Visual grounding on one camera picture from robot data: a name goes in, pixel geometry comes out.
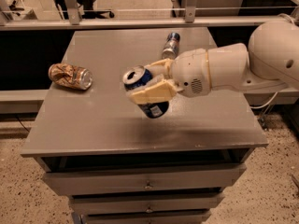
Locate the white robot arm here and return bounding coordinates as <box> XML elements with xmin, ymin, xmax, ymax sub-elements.
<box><xmin>122</xmin><ymin>21</ymin><xmax>299</xmax><ymax>105</ymax></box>

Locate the bottom grey drawer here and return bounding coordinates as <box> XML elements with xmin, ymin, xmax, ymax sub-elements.
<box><xmin>86</xmin><ymin>210</ymin><xmax>211</xmax><ymax>224</ymax></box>

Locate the grey metal railing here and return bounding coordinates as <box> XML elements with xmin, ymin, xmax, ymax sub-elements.
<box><xmin>1</xmin><ymin>0</ymin><xmax>299</xmax><ymax>30</ymax></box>

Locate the blue pepsi can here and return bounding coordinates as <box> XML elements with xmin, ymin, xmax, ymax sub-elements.
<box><xmin>121</xmin><ymin>64</ymin><xmax>170</xmax><ymax>119</ymax></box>

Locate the middle grey drawer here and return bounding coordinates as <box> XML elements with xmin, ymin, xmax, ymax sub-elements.
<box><xmin>70</xmin><ymin>192</ymin><xmax>224</xmax><ymax>215</ymax></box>

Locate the top grey drawer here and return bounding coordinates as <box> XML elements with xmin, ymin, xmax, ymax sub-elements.
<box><xmin>43</xmin><ymin>163</ymin><xmax>246</xmax><ymax>196</ymax></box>

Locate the slim red bull can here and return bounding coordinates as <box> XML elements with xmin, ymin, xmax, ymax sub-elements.
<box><xmin>162</xmin><ymin>32</ymin><xmax>180</xmax><ymax>59</ymax></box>

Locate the crushed brown soda can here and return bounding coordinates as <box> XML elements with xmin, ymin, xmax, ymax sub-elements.
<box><xmin>48</xmin><ymin>63</ymin><xmax>93</xmax><ymax>91</ymax></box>

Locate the grey drawer cabinet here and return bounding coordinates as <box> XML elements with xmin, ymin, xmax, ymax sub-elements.
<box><xmin>20</xmin><ymin>27</ymin><xmax>270</xmax><ymax>224</ymax></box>

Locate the grey drawer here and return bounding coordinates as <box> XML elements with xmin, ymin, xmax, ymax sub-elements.
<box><xmin>43</xmin><ymin>163</ymin><xmax>246</xmax><ymax>196</ymax></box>
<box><xmin>70</xmin><ymin>192</ymin><xmax>224</xmax><ymax>215</ymax></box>
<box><xmin>86</xmin><ymin>210</ymin><xmax>211</xmax><ymax>224</ymax></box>

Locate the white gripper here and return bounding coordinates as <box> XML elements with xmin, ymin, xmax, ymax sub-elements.
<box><xmin>126</xmin><ymin>49</ymin><xmax>211</xmax><ymax>105</ymax></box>

